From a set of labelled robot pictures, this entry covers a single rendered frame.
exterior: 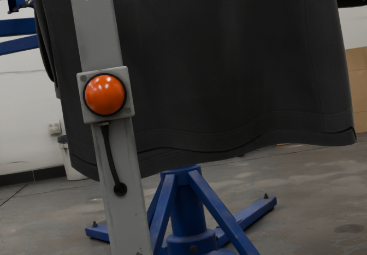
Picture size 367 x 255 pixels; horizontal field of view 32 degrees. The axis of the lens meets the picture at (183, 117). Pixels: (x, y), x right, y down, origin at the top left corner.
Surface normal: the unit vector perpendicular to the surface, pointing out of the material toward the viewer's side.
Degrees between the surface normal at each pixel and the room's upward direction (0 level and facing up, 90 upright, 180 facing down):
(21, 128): 90
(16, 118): 90
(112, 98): 100
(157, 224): 43
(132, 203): 90
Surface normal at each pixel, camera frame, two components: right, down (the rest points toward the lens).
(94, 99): -0.40, 0.28
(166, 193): -0.41, -0.65
